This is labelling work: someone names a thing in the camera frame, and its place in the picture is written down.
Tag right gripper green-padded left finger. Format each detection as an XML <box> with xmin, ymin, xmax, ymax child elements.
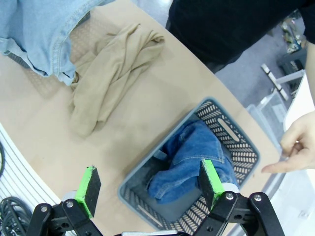
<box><xmin>26</xmin><ymin>166</ymin><xmax>102</xmax><ymax>236</ymax></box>

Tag right gripper green-padded right finger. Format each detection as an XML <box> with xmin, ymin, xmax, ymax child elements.
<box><xmin>198</xmin><ymin>159</ymin><xmax>286</xmax><ymax>236</ymax></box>

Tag dark blue denim shorts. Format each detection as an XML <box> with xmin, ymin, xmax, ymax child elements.
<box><xmin>147</xmin><ymin>120</ymin><xmax>240</xmax><ymax>205</ymax></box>

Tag beige top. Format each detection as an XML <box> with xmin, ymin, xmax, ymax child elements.
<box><xmin>68</xmin><ymin>23</ymin><xmax>165</xmax><ymax>138</ymax></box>

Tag light blue denim shorts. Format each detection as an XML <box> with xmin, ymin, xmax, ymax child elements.
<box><xmin>0</xmin><ymin>0</ymin><xmax>116</xmax><ymax>86</ymax></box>

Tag person's left forearm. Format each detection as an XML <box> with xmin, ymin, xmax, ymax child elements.
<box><xmin>306</xmin><ymin>41</ymin><xmax>315</xmax><ymax>113</ymax></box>

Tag person's left hand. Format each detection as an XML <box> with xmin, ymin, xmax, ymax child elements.
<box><xmin>261</xmin><ymin>110</ymin><xmax>315</xmax><ymax>174</ymax></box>

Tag black step stool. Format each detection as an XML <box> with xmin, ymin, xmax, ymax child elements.
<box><xmin>277</xmin><ymin>52</ymin><xmax>306</xmax><ymax>75</ymax></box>

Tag person's black t-shirt torso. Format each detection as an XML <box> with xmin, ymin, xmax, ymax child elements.
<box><xmin>165</xmin><ymin>0</ymin><xmax>315</xmax><ymax>74</ymax></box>

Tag white ribbed base plate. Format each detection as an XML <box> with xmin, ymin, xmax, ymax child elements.
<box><xmin>0</xmin><ymin>122</ymin><xmax>63</xmax><ymax>215</ymax></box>

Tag dark cable bundle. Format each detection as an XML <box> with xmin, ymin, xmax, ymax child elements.
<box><xmin>0</xmin><ymin>196</ymin><xmax>34</xmax><ymax>236</ymax></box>

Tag black cable loop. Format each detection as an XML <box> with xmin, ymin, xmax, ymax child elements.
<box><xmin>0</xmin><ymin>142</ymin><xmax>6</xmax><ymax>178</ymax></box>

